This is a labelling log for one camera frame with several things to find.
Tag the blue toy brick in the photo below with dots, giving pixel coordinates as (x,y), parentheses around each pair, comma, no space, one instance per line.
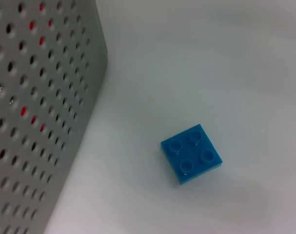
(191,153)

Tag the grey perforated plastic storage bin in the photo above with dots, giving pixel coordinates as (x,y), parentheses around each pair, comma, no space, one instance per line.
(40,109)

